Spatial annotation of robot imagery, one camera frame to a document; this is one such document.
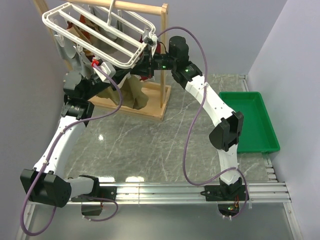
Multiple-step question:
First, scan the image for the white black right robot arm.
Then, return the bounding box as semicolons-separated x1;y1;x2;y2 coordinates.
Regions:
132;36;244;200

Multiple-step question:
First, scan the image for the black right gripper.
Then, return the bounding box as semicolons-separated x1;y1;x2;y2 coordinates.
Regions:
129;46;177;80

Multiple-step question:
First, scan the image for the aluminium mounting rail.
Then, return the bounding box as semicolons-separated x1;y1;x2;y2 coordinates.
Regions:
24;182;303;240

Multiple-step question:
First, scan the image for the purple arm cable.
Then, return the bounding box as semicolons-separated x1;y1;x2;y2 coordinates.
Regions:
156;26;250;220
19;63;123;237

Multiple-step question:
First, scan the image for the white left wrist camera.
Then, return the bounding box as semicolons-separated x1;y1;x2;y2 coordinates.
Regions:
91;57;116;78

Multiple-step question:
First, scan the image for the white plastic clip hanger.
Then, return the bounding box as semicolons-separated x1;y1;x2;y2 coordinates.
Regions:
42;2;158;69

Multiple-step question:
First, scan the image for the tan underwear with white waistband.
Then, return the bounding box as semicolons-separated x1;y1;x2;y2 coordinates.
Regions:
96;75;149;110

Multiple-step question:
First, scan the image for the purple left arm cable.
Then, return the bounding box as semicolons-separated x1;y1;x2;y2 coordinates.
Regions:
19;63;123;237

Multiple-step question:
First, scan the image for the green plastic bin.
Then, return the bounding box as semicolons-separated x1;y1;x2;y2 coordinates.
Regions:
219;91;281;154

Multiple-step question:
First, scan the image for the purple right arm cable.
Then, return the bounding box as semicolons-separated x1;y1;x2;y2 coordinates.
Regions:
156;26;250;220

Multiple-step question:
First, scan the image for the wooden drying rack frame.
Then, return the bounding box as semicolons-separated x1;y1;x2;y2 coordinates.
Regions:
33;0;171;122

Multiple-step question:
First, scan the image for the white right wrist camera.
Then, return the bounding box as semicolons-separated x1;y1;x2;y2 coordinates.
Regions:
141;28;158;48

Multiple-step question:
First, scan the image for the brown patterned underwear hanging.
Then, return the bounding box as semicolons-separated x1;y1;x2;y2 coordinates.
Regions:
66;21;95;61

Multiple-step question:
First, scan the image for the grey underwear hanging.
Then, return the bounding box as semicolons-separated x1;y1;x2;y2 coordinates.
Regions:
53;4;126;78

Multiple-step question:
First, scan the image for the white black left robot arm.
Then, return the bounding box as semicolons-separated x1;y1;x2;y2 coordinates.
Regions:
20;65;129;208

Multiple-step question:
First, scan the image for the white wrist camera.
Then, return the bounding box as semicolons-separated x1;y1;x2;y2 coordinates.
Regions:
141;28;158;48
91;57;116;78

